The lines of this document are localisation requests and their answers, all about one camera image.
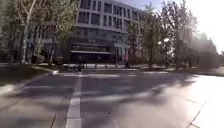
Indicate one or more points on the white dashed centre line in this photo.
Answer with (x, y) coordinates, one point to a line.
(75, 103)

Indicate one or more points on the grey concrete slab road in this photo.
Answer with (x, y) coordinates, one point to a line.
(133, 96)

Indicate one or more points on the row of low pale blocks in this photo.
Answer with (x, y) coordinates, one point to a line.
(100, 66)

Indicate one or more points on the row of trees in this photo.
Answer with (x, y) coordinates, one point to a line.
(173, 33)
(26, 26)

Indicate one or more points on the street lamp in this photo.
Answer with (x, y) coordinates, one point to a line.
(165, 40)

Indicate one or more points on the pale stone kerb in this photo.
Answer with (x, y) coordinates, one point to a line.
(6, 88)

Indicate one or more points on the dark vehicle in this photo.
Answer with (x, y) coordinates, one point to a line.
(76, 67)

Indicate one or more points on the large curved grey building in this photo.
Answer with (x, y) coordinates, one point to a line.
(100, 30)

